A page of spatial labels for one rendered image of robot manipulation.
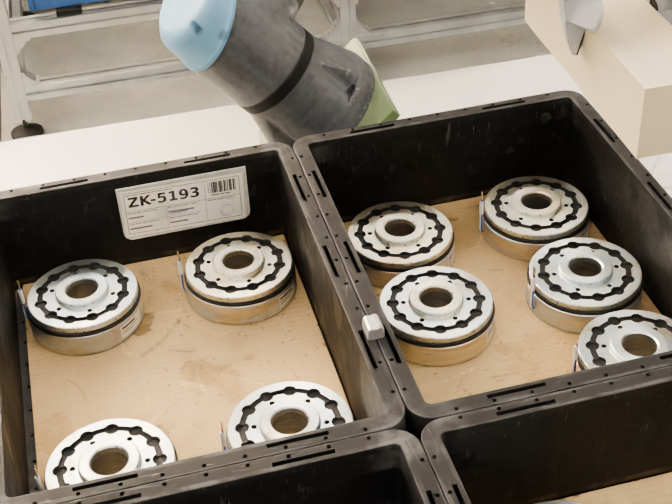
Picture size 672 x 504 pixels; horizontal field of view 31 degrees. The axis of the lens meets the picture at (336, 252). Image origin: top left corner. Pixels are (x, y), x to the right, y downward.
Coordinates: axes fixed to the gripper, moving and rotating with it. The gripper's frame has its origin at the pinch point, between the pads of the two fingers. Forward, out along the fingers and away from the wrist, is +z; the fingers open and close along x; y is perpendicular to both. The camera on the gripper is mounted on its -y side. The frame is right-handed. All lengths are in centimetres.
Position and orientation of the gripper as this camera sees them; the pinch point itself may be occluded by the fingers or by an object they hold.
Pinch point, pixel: (614, 30)
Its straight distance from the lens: 101.2
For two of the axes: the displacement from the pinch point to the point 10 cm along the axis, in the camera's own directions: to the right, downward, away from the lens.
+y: 2.3, 5.9, -7.8
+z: 0.5, 7.9, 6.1
